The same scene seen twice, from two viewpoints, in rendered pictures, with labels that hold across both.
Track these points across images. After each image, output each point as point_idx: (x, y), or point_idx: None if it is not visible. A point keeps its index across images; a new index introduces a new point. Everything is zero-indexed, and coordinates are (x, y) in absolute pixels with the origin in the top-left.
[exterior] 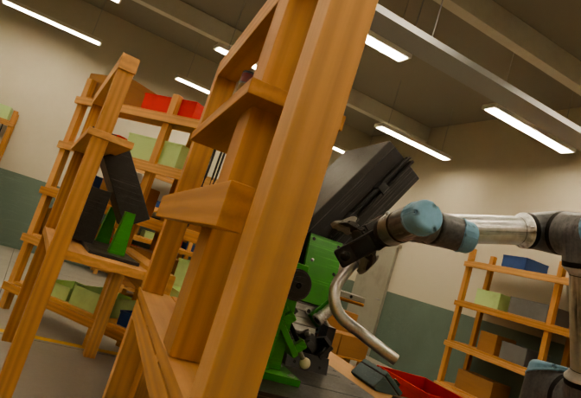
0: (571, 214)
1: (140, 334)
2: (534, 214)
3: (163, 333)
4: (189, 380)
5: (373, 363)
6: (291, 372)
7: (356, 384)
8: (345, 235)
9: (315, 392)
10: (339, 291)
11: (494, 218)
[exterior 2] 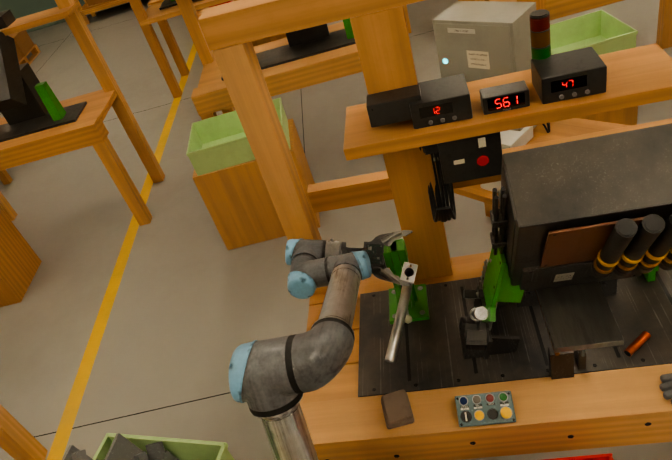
0: (273, 338)
1: None
2: (316, 325)
3: (481, 256)
4: (371, 275)
5: (488, 393)
6: (435, 327)
7: (461, 384)
8: (507, 255)
9: (389, 334)
10: (402, 286)
11: (325, 299)
